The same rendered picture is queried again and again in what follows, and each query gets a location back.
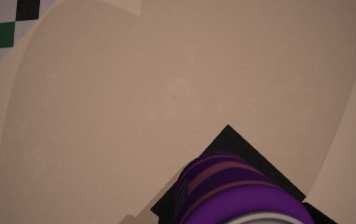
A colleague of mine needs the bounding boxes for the purple drink can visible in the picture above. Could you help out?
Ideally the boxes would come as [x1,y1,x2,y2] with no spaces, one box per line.
[174,152,314,224]

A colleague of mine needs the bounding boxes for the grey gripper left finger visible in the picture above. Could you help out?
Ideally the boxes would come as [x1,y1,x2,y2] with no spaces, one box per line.
[158,205,174,224]

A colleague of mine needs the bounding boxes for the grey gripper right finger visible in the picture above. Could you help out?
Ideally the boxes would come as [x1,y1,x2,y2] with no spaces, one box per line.
[302,202,338,224]

